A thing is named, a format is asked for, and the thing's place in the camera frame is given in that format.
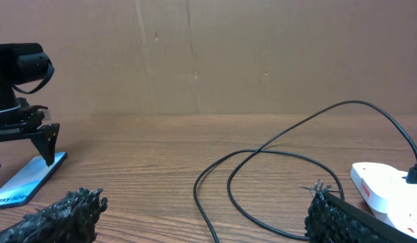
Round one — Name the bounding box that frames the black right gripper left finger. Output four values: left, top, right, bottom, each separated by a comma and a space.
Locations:
0, 188, 108, 243

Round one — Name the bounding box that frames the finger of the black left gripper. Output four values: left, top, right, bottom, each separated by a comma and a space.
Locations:
27, 123, 60, 167

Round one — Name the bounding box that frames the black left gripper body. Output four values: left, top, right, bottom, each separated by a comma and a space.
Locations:
0, 98, 49, 142

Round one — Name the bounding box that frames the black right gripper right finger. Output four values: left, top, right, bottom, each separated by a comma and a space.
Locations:
304, 182, 417, 243

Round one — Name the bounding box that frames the black smartphone with blue screen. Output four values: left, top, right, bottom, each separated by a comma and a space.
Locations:
0, 152, 67, 209

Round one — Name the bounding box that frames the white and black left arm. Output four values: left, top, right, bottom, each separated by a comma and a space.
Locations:
0, 43, 60, 167

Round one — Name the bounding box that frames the white power strip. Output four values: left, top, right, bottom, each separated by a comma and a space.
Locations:
350, 162, 417, 239

